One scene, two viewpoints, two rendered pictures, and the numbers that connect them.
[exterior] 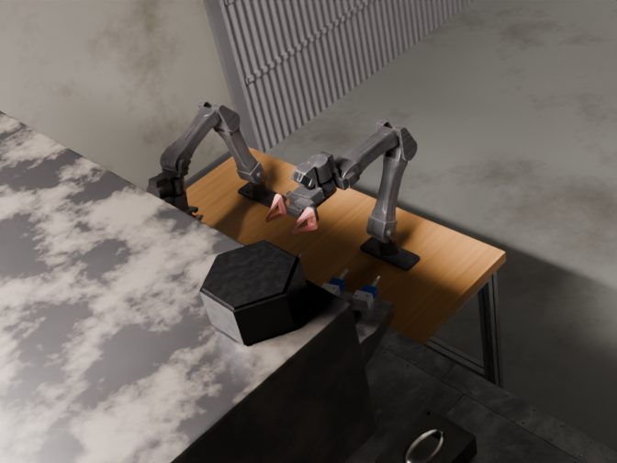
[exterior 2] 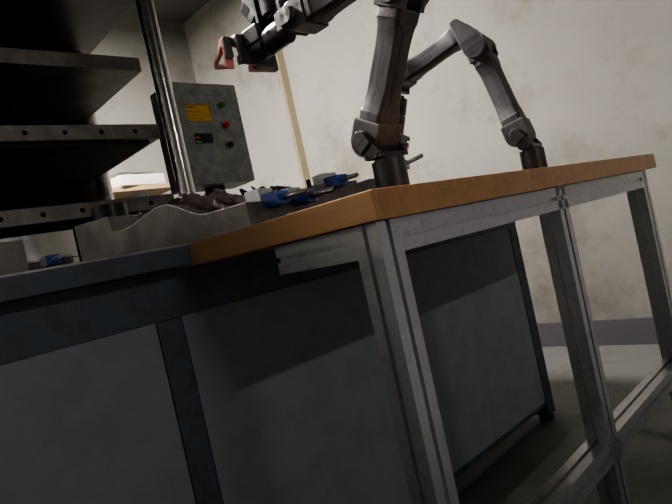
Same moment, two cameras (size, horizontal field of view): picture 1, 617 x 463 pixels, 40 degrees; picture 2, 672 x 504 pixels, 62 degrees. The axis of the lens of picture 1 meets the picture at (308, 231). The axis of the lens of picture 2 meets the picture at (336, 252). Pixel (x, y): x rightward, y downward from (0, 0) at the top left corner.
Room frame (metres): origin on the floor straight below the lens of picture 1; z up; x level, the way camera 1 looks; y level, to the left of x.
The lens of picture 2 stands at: (1.77, -1.24, 0.74)
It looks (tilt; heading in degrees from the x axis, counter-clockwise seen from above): 1 degrees down; 83
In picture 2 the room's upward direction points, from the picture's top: 12 degrees counter-clockwise
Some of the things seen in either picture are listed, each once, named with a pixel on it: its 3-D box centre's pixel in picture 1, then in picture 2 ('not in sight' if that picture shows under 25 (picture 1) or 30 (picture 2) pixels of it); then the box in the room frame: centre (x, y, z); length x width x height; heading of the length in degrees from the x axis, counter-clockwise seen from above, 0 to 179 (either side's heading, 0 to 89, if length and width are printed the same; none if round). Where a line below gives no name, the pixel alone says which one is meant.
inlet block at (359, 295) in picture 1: (369, 291); (279, 197); (1.82, -0.13, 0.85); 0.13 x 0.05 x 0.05; 144
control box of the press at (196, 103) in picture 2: not in sight; (232, 268); (1.62, 1.04, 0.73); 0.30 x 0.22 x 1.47; 37
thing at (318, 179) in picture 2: not in sight; (338, 180); (1.98, 0.09, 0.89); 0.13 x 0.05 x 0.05; 127
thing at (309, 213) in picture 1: (299, 220); (230, 58); (1.78, 0.02, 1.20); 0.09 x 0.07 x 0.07; 128
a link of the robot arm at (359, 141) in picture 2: (384, 231); (379, 145); (2.01, -0.23, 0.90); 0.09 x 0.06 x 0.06; 38
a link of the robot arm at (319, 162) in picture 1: (330, 171); (283, 7); (1.91, -0.10, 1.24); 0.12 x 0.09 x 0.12; 128
